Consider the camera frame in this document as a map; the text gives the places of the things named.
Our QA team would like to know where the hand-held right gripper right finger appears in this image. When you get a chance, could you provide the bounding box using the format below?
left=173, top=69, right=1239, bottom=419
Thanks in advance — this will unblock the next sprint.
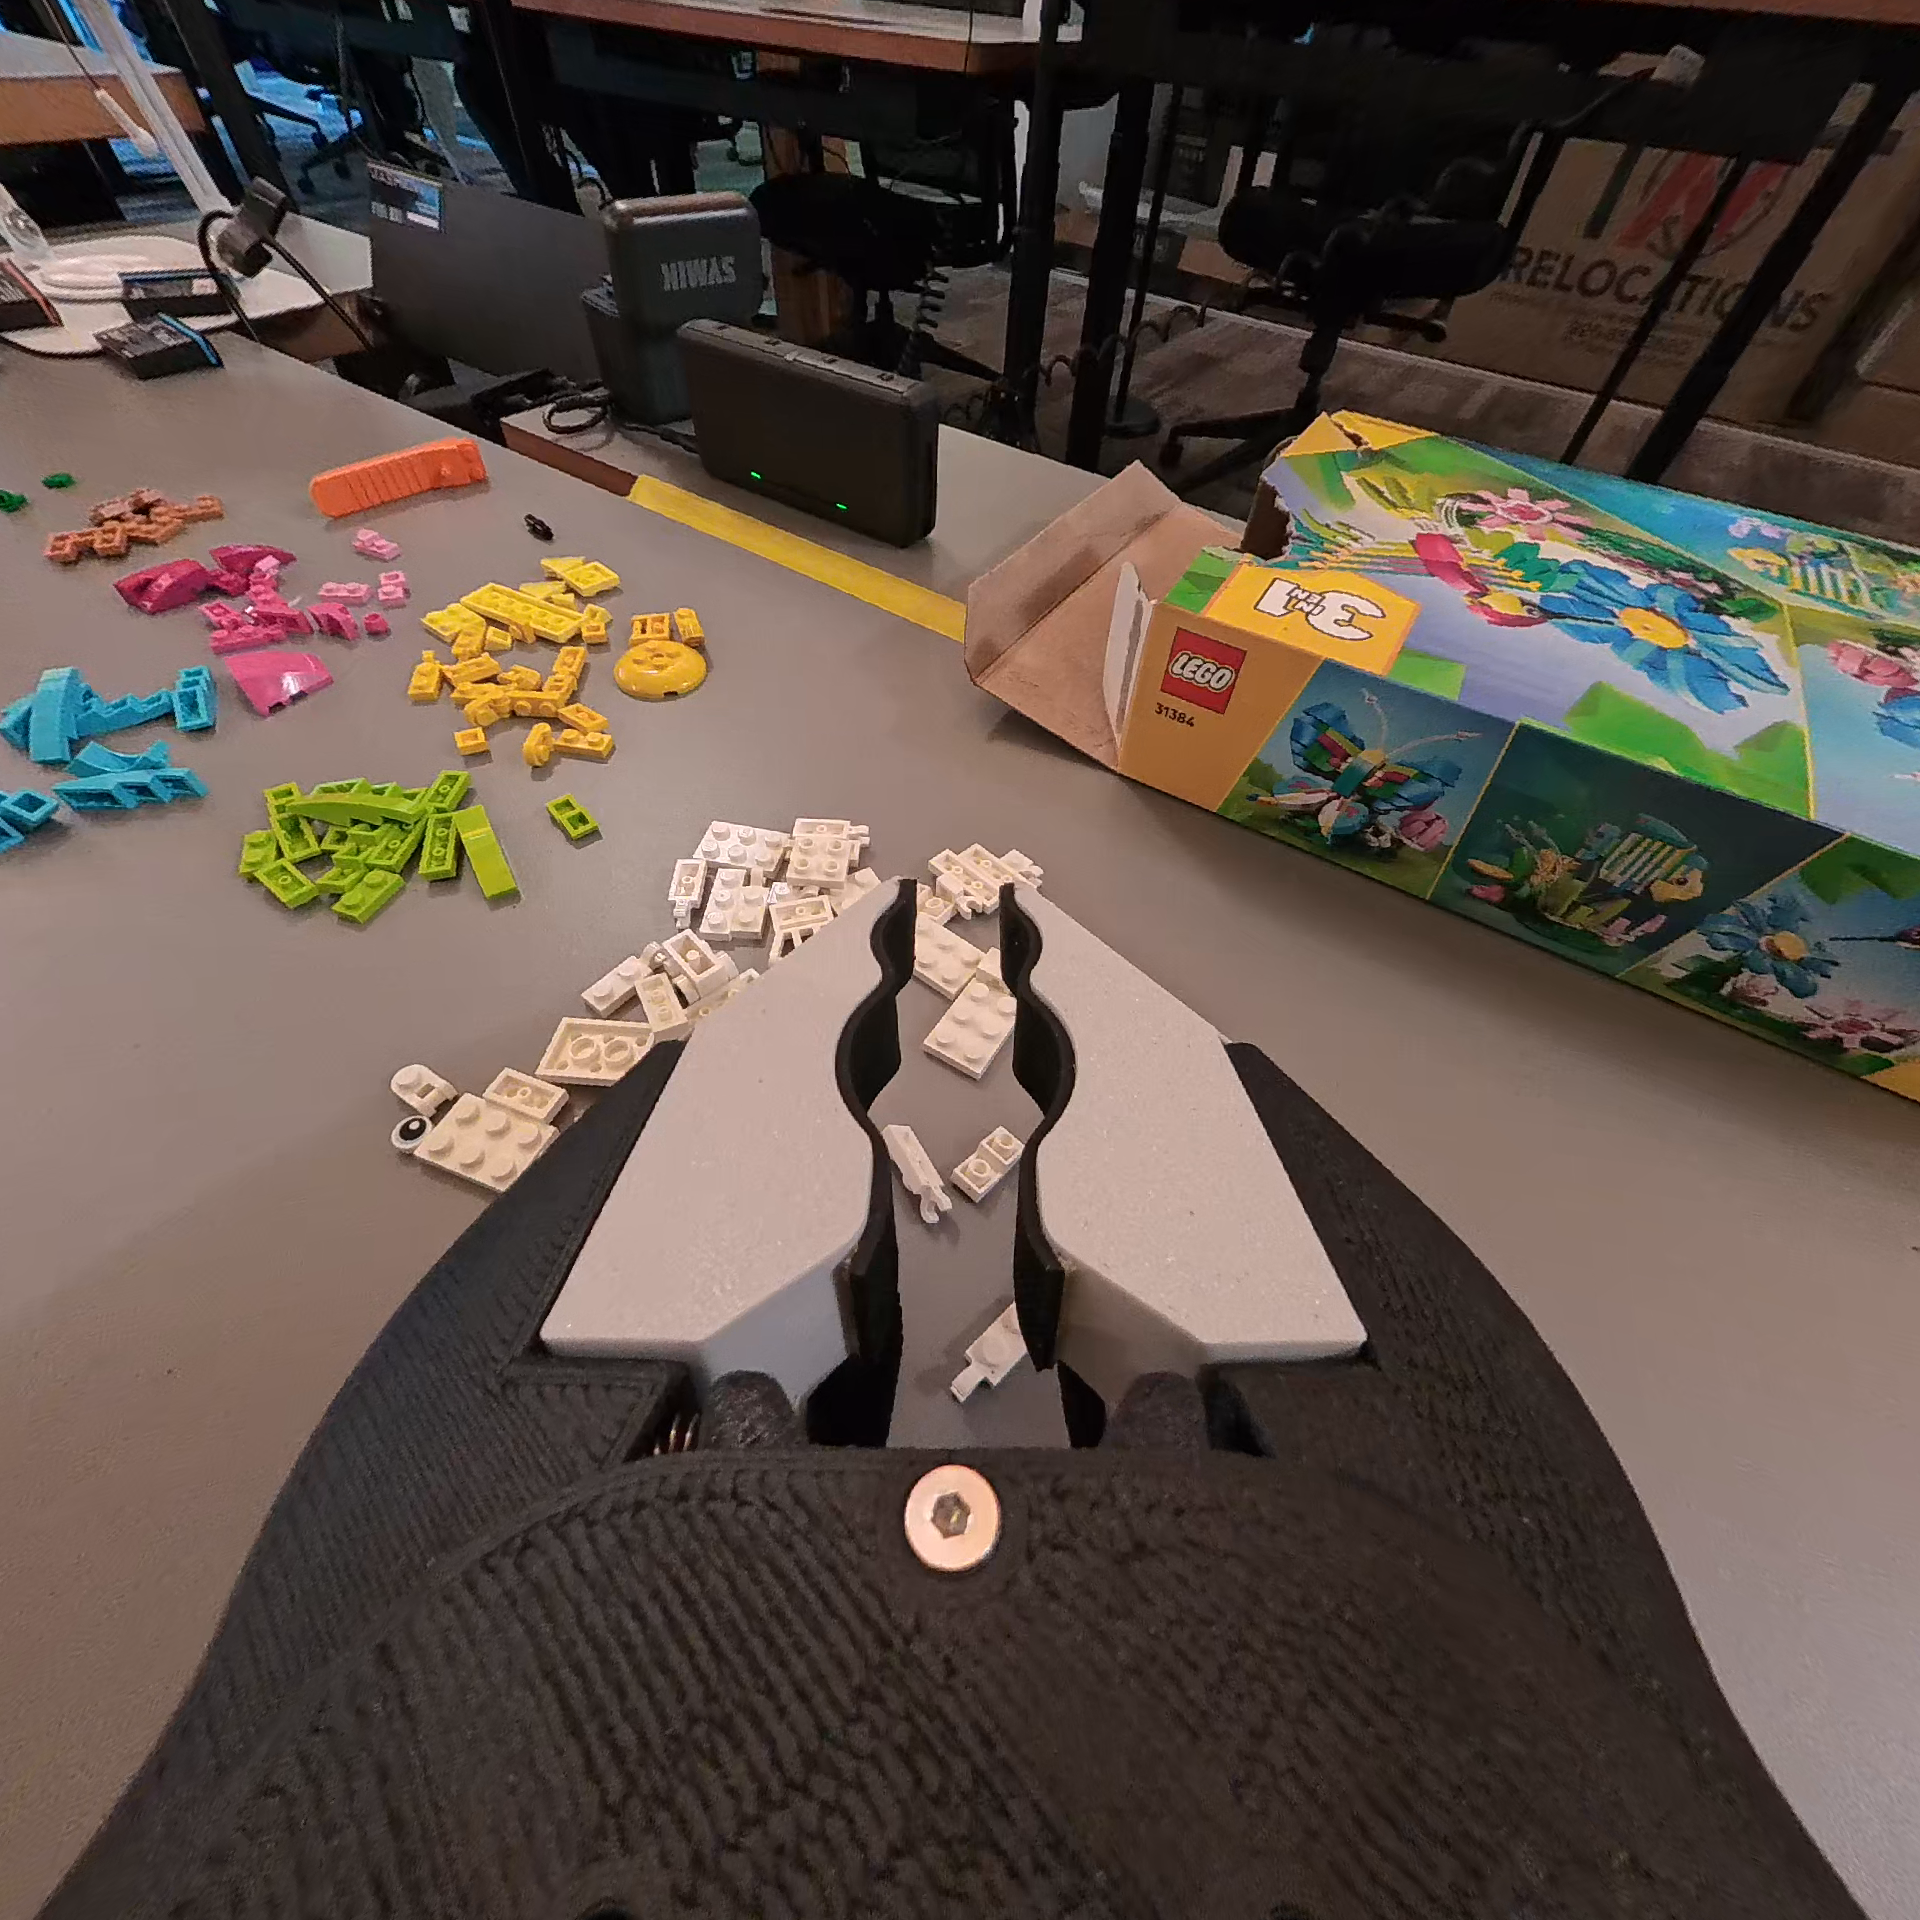
left=997, top=883, right=1369, bottom=1395

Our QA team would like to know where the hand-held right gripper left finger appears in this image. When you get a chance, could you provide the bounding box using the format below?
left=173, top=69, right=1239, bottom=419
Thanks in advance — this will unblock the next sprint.
left=538, top=877, right=922, bottom=1404

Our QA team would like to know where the pile of white lego pieces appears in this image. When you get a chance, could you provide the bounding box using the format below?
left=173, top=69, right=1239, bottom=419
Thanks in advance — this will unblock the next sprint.
left=387, top=813, right=1051, bottom=1404

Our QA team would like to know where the pile of lime lego pieces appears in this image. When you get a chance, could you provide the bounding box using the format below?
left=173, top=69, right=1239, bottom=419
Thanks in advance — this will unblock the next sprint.
left=237, top=768, right=602, bottom=928

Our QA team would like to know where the pile of yellow lego pieces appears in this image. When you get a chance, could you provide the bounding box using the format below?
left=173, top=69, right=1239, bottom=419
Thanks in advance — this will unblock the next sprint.
left=404, top=551, right=711, bottom=770

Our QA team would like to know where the colourful cardboard lego box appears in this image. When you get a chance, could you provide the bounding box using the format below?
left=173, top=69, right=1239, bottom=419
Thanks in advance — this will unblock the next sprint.
left=963, top=409, right=1920, bottom=1107

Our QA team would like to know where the pile of pink lego pieces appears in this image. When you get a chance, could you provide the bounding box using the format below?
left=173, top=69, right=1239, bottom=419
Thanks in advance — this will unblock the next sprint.
left=113, top=527, right=413, bottom=720

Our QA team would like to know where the pile of light blue lego pieces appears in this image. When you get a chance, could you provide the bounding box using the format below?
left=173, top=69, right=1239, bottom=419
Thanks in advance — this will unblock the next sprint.
left=0, top=664, right=223, bottom=860

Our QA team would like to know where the pile of brown lego pieces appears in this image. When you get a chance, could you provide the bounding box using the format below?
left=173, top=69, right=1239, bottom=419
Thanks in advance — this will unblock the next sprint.
left=42, top=485, right=226, bottom=569

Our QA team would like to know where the yellow tape strip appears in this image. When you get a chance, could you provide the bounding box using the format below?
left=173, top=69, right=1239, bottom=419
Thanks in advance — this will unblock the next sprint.
left=626, top=474, right=972, bottom=644

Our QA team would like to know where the black power station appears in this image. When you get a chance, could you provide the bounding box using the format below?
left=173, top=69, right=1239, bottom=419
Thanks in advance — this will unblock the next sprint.
left=675, top=316, right=945, bottom=551

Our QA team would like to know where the orange brick separator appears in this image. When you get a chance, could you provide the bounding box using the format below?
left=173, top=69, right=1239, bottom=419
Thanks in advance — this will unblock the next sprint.
left=306, top=440, right=492, bottom=522

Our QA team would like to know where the grey charger device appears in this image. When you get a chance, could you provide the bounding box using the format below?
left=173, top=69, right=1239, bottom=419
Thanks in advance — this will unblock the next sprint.
left=578, top=191, right=771, bottom=425

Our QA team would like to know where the black flat monitor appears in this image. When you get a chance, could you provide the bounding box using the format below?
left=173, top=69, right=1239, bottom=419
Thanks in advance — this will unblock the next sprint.
left=367, top=160, right=609, bottom=405

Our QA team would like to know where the black office chair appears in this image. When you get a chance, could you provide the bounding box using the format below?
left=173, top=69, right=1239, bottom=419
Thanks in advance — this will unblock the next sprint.
left=1161, top=129, right=1525, bottom=459

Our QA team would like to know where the black webcam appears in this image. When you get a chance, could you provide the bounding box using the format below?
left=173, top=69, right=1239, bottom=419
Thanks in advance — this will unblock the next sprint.
left=200, top=177, right=298, bottom=282

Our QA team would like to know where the printed cardboard moving box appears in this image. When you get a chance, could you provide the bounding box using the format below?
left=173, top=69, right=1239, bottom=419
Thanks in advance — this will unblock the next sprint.
left=1431, top=60, right=1920, bottom=436

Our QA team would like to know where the black cable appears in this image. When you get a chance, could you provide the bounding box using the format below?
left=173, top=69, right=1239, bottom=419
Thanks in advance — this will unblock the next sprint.
left=533, top=379, right=705, bottom=448

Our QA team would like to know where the dark frame wooden desk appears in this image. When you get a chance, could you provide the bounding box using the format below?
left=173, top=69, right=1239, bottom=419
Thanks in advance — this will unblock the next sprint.
left=509, top=0, right=1172, bottom=474

